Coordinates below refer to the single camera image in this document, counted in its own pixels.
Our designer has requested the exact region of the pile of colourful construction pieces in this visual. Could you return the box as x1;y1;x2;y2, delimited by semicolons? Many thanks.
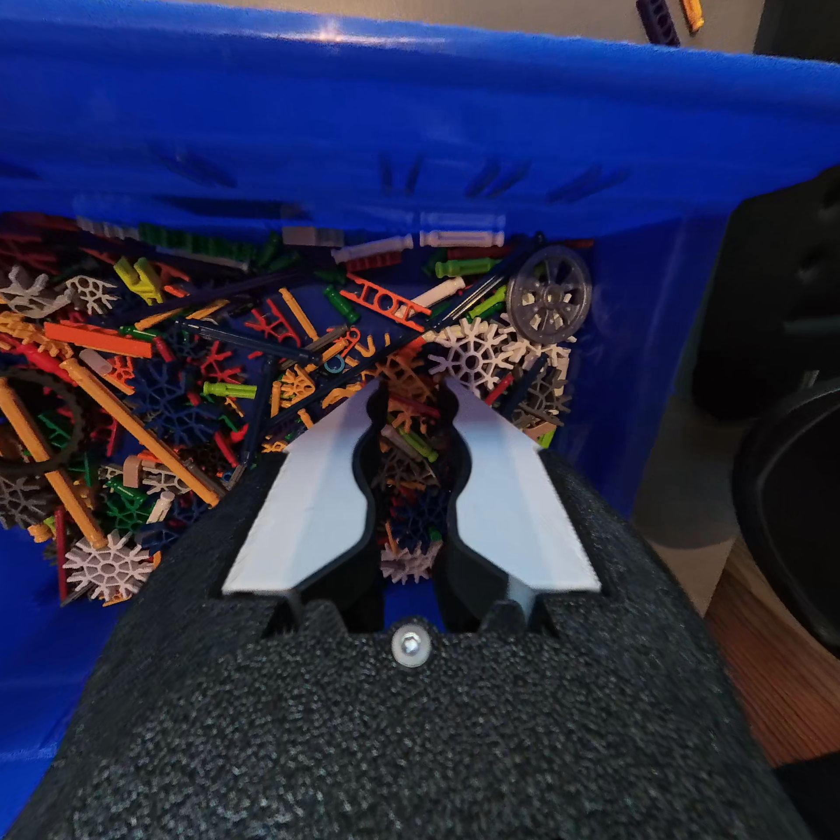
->
0;210;595;608

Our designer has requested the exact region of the black rubber tyre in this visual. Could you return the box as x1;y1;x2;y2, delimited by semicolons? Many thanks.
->
0;367;85;476

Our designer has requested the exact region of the black office chair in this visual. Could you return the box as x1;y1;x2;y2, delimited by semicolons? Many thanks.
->
689;167;840;651

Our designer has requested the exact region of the grey table leg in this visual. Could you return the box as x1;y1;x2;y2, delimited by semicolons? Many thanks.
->
633;394;742;549

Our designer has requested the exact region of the dark grey wheel hub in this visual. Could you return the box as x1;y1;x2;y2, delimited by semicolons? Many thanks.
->
505;245;593;344

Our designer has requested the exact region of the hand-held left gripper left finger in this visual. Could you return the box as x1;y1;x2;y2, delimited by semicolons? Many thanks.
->
222;377;383;597

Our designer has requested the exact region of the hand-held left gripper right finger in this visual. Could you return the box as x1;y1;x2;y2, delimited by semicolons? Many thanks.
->
445;377;602;595

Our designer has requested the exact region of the blue bin with square tag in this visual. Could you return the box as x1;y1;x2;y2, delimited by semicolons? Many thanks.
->
0;16;840;782

